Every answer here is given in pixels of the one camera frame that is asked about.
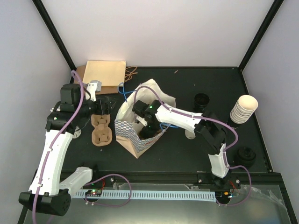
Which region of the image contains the blue checkered paper bag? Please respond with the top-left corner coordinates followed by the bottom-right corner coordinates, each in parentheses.
top-left (114, 78), bottom-right (177, 159)

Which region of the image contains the brown pulp cup carrier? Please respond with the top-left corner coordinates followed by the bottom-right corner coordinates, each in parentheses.
top-left (91, 114), bottom-right (113, 147)

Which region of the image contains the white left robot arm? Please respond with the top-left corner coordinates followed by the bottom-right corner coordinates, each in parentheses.
top-left (19, 81), bottom-right (109, 216)

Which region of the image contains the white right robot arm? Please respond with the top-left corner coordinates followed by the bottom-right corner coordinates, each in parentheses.
top-left (132, 100), bottom-right (229, 189)

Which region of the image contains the white paper coffee cup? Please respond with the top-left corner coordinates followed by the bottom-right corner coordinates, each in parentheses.
top-left (185, 130), bottom-right (196, 140)

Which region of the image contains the brown kraft paper bag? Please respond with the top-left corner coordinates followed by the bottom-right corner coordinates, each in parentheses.
top-left (76, 65), bottom-right (118, 95)

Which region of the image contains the light tan paper bag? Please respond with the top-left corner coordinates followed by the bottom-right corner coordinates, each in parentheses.
top-left (83, 60), bottom-right (126, 87)

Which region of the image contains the stack of black lids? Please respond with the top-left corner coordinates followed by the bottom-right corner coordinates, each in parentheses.
top-left (193, 93), bottom-right (210, 112)

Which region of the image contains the small electronics board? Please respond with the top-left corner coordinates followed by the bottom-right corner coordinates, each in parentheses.
top-left (85, 189), bottom-right (102, 197)

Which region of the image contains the stack of white paper cups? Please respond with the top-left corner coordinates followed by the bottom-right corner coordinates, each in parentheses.
top-left (227, 95), bottom-right (258, 129)

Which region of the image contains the single black cup lid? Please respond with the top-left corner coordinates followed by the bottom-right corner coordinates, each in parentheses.
top-left (234, 147), bottom-right (256, 168)

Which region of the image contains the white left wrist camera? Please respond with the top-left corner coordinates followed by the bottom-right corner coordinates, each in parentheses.
top-left (85, 80), bottom-right (102, 102)

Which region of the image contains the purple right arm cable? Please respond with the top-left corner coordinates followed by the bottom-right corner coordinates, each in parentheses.
top-left (134, 85), bottom-right (253, 207)

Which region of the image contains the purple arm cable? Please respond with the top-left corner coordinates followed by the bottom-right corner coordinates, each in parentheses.
top-left (32, 70), bottom-right (85, 224)
top-left (134, 85), bottom-right (253, 207)

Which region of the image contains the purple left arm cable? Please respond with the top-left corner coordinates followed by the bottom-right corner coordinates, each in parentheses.
top-left (32, 70), bottom-right (85, 224)

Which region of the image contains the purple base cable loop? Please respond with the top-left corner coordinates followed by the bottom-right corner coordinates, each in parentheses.
top-left (84, 174), bottom-right (133, 208)

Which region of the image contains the light blue slotted cable duct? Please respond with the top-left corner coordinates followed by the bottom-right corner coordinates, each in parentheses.
top-left (73, 189), bottom-right (216, 202)

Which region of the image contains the black corner frame post left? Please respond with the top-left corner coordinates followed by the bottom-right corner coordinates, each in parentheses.
top-left (32, 0), bottom-right (77, 70)

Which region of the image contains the black corner frame post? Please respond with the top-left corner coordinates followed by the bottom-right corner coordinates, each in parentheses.
top-left (32, 0), bottom-right (77, 70)
top-left (238, 0), bottom-right (284, 72)

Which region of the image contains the black corner frame post right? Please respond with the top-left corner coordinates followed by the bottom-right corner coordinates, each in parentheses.
top-left (238, 0), bottom-right (284, 72)

